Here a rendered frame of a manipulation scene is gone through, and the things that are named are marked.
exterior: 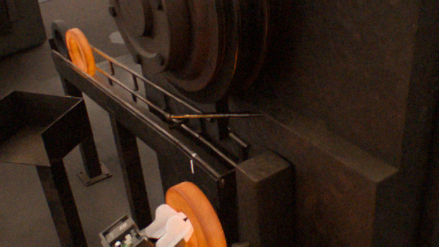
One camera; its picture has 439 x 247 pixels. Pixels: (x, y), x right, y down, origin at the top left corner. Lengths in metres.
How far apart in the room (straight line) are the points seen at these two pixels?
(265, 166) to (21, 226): 1.50
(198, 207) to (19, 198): 1.77
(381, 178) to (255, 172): 0.26
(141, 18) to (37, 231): 1.46
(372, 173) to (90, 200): 1.65
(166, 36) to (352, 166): 0.41
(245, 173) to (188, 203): 0.24
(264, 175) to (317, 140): 0.13
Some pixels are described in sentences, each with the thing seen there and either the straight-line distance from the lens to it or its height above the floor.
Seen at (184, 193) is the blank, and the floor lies 0.90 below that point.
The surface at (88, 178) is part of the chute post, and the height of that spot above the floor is 0.01.
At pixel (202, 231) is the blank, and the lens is 0.84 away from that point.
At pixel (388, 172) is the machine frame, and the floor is 0.87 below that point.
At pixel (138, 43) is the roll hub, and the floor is 1.02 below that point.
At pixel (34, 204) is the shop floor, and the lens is 2.48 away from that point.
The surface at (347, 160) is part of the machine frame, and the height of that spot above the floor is 0.87.
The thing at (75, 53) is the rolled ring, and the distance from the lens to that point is 2.11.
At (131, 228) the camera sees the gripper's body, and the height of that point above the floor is 0.88.
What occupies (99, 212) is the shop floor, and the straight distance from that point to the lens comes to 2.31.
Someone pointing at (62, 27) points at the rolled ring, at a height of 0.75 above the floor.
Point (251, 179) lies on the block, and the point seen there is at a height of 0.79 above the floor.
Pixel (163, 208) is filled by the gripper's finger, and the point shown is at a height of 0.88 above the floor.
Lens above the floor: 1.44
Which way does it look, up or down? 31 degrees down
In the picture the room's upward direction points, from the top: 6 degrees counter-clockwise
